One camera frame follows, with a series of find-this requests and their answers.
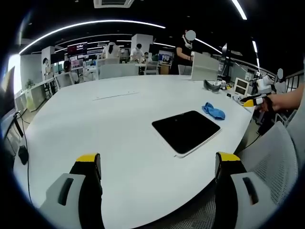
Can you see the blue cleaning cloth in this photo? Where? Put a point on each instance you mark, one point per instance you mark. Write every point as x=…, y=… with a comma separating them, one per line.
x=214, y=112

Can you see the black computer mouse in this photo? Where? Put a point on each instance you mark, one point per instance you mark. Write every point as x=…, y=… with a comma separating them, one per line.
x=23, y=154

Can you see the green potted plant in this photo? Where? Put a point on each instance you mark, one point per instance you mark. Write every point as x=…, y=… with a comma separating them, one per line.
x=29, y=83

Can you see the dark curved headset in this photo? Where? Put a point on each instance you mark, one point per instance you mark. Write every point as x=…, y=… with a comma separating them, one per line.
x=211, y=87

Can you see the black monitor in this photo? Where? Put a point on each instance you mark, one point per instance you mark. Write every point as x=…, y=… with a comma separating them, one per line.
x=6, y=95

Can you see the black mirror with white frame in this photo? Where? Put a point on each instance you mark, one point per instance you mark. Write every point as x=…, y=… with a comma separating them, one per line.
x=186, y=131

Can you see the white desk partition panel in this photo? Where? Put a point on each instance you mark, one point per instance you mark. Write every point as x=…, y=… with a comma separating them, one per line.
x=204, y=66

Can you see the grey mesh office chair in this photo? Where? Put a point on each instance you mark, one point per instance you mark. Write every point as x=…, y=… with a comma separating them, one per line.
x=274, y=164

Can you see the white game controller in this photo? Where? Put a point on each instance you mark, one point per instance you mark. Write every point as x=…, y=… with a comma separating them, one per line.
x=238, y=98

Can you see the ceiling air vent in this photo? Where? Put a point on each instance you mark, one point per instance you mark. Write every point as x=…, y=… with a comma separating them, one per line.
x=112, y=3

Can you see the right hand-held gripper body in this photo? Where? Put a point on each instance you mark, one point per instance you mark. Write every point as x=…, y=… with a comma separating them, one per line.
x=265, y=112

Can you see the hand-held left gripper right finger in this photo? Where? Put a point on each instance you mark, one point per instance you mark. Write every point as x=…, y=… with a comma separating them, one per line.
x=228, y=190

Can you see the person's right hand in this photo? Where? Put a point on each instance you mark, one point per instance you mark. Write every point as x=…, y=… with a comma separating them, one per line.
x=277, y=103

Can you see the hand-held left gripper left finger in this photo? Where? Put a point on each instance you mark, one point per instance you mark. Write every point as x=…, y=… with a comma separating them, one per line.
x=88, y=190

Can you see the white framed small display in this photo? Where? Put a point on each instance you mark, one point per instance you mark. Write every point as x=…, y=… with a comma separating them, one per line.
x=241, y=86

